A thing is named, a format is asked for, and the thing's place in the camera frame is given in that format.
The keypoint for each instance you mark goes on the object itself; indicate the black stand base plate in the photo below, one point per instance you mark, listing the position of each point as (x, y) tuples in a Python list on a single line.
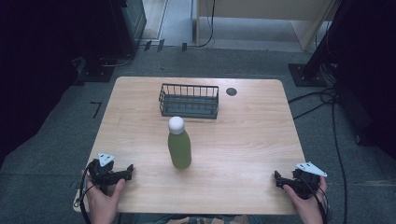
[(306, 76)]

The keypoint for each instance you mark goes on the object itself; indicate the green bottle with white cap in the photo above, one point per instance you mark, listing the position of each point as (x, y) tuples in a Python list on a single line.
[(179, 146)]

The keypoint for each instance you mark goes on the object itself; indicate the person's right hand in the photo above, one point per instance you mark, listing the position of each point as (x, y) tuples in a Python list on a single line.
[(308, 210)]

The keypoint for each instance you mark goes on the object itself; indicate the black stand with base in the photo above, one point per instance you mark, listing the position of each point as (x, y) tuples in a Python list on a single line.
[(96, 70)]

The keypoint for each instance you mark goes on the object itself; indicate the light wooden cabinet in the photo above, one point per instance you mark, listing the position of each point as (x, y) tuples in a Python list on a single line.
[(264, 9)]

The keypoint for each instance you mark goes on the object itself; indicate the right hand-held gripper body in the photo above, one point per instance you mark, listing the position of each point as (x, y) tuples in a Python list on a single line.
[(303, 183)]

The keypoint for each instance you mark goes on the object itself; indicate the dark equipment cabinet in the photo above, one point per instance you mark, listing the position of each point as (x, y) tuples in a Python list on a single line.
[(132, 25)]

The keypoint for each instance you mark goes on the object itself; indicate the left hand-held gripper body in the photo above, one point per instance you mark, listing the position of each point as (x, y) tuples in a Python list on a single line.
[(104, 175)]

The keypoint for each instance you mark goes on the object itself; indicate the person's left hand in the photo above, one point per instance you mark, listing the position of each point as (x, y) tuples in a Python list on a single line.
[(102, 205)]

